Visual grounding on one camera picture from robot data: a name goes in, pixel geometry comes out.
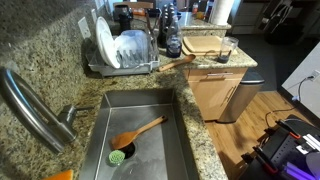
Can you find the wooden spoon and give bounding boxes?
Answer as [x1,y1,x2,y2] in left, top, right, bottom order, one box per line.
[157,53,197,73]

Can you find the clear plastic cup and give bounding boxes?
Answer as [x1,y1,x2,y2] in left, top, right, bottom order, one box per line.
[217,36,240,64]

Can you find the dark glass bottle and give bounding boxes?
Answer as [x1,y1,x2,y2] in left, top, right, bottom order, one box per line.
[165,14,183,59]

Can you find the light wood kitchen cabinets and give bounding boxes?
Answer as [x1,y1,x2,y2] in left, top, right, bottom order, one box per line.
[182,66,249,122]

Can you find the grey dish drying rack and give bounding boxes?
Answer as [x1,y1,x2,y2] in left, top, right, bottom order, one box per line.
[85,43,161,78]

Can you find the clear plastic food container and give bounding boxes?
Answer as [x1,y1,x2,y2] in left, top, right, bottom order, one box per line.
[114,29,149,68]

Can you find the large wooden cutting board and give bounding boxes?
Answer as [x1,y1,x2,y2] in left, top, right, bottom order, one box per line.
[180,43,239,57]

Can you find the black knife block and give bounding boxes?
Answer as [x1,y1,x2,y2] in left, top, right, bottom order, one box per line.
[157,3,178,48]

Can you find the wooden spatula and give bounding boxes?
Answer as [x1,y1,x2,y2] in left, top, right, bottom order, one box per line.
[110,115,169,150]

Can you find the small wooden cutting board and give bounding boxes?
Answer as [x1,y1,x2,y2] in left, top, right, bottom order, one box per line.
[182,35,231,54]

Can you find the stainless steel sink basin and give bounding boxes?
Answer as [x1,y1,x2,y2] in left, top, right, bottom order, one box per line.
[78,88,200,180]

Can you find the white dinner plate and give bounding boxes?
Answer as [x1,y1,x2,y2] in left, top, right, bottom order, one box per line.
[95,16,122,70]

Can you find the stainless steel trash can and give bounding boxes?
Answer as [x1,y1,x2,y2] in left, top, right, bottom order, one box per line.
[217,68,265,124]

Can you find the green round scrubber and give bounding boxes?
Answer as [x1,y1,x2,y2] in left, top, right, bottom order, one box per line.
[107,149,126,167]

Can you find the white paper towel roll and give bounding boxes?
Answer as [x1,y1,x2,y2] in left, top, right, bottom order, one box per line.
[208,0,235,26]

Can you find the orange sponge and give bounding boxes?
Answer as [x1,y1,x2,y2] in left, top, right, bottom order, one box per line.
[42,169,75,180]

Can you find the curved stainless steel faucet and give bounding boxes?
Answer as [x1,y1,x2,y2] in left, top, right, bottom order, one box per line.
[0,67,95,154]

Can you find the black robot cart with clamps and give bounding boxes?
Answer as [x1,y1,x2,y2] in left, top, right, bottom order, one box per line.
[239,114,320,180]

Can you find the white outlet with plug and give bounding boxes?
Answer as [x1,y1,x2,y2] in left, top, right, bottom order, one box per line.
[308,69,320,83]

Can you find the large white wall outlet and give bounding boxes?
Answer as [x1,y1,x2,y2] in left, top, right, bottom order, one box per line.
[77,16,92,40]

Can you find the small white wall outlet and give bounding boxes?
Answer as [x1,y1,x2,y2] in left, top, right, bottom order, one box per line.
[90,8,98,24]

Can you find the black floor cable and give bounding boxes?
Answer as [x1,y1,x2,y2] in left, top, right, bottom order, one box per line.
[264,75,316,129]

